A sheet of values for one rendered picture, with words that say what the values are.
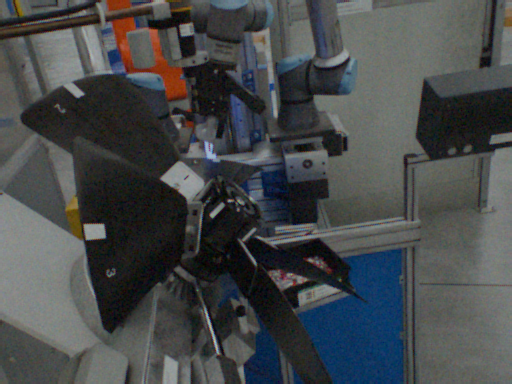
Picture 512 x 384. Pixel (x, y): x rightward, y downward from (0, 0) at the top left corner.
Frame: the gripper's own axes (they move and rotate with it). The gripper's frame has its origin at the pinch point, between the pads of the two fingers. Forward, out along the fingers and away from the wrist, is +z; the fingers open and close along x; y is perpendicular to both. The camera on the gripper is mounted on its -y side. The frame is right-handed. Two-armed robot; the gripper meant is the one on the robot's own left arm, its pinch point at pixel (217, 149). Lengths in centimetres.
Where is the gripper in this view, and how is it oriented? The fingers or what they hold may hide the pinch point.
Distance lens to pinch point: 120.6
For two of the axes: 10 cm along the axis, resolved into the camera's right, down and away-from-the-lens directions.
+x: 1.2, 4.0, -9.1
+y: -9.8, -1.2, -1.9
